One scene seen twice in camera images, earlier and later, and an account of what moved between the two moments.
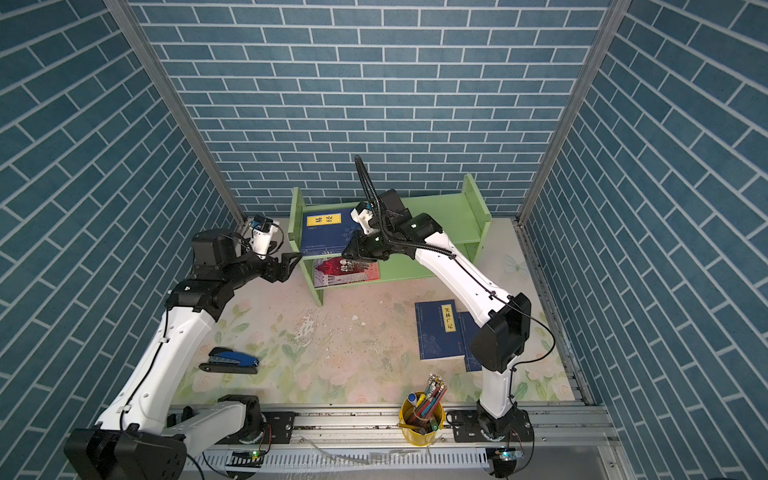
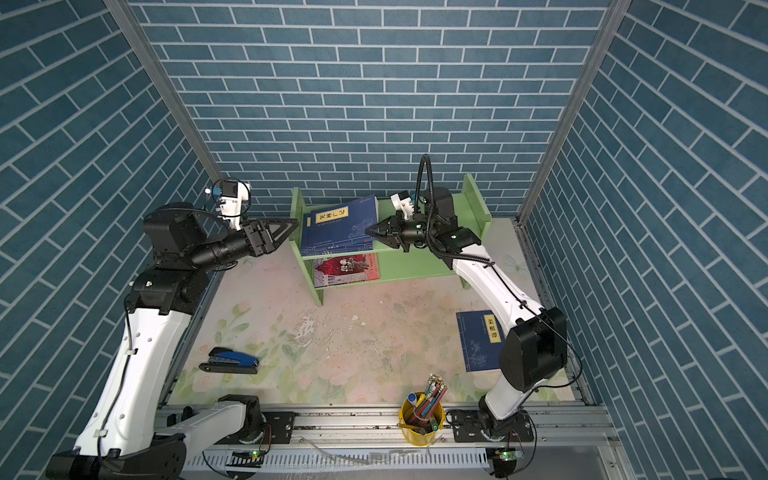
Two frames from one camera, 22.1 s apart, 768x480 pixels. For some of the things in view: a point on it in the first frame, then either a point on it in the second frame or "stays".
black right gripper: x=360 y=252 → x=398 y=222
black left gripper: x=283 y=271 → x=257 y=239
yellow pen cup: x=421 y=417 stays
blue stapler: x=227 y=361 stays
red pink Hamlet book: x=327 y=271 stays
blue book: x=438 y=329 → x=340 y=228
